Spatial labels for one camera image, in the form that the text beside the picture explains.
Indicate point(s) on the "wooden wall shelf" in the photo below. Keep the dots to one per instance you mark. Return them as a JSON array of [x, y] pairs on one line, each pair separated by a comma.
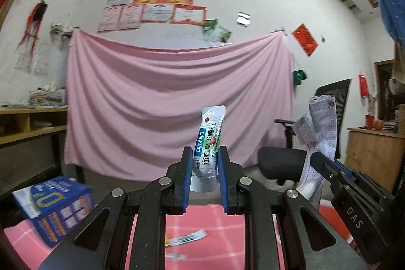
[[19, 140]]

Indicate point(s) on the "red cup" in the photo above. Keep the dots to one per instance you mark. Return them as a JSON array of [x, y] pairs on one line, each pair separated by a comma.
[[369, 122]]

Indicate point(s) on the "white wall calendar sheet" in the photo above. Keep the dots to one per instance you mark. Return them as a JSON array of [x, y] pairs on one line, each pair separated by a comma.
[[44, 61], [23, 59]]

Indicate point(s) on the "red paper wall poster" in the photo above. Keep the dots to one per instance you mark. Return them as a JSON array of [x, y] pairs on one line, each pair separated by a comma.
[[304, 39]]

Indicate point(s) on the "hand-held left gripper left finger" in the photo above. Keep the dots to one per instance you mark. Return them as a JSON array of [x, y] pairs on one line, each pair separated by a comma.
[[186, 184]]

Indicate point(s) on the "brown wooden door frame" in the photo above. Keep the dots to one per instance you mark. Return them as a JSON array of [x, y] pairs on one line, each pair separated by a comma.
[[384, 62]]

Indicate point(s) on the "green wall photo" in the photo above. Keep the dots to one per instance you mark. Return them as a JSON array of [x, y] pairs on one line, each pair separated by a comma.
[[222, 35], [209, 26]]

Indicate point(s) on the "white blue medicine sachet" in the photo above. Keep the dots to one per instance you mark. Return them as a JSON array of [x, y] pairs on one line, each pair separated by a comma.
[[207, 143]]

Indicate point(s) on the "black white wall sticker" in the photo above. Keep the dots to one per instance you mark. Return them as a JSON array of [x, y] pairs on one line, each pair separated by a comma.
[[243, 19]]

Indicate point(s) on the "pink plaid cloth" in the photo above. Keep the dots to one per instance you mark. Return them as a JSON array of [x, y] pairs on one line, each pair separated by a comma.
[[205, 232]]

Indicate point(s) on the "pink hanging sheet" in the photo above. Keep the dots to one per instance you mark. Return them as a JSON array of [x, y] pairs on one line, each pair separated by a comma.
[[142, 99]]

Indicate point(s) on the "wooden cabinet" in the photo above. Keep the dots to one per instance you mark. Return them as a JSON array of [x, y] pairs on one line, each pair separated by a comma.
[[373, 156]]

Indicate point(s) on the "stack of books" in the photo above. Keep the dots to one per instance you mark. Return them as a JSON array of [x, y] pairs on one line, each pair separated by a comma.
[[47, 96]]

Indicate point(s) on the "grey white face mask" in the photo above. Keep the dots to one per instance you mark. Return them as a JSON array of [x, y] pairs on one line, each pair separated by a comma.
[[322, 127]]

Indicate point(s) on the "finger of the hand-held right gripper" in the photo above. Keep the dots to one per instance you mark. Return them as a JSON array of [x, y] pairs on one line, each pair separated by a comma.
[[322, 165], [344, 167]]

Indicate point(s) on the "blue cardboard box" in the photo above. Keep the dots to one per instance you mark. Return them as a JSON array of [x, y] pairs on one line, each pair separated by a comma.
[[57, 210]]

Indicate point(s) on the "red hanging ornament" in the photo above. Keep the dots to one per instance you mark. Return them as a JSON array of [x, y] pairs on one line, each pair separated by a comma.
[[364, 85]]

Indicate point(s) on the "black office chair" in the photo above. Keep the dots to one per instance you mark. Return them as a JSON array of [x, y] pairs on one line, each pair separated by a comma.
[[281, 162]]

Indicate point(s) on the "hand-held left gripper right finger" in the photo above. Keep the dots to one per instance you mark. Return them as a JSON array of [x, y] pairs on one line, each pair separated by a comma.
[[223, 184]]

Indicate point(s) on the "green hanging pouch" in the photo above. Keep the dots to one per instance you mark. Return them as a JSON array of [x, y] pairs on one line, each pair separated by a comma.
[[299, 77]]

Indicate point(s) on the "orange round fruit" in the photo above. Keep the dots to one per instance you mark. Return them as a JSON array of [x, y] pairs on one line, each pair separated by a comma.
[[378, 124]]

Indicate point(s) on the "red black hanging tassel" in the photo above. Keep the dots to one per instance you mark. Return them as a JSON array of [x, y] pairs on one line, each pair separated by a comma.
[[34, 17]]

